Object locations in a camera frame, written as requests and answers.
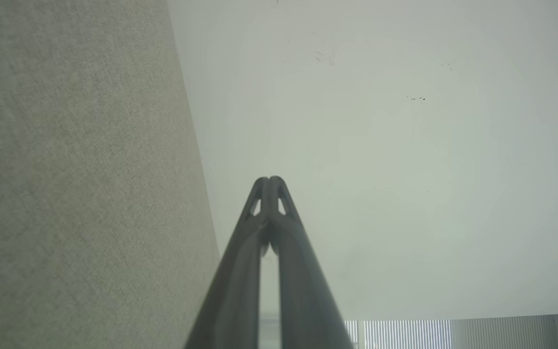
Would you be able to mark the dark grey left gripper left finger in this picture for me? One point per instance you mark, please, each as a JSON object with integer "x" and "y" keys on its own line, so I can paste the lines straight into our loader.
{"x": 233, "y": 291}

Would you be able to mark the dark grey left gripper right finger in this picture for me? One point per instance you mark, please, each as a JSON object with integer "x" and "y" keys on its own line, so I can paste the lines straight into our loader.
{"x": 303, "y": 291}

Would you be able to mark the white vertical ribbed panel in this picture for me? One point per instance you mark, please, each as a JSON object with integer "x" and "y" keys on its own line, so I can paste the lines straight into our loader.
{"x": 405, "y": 334}

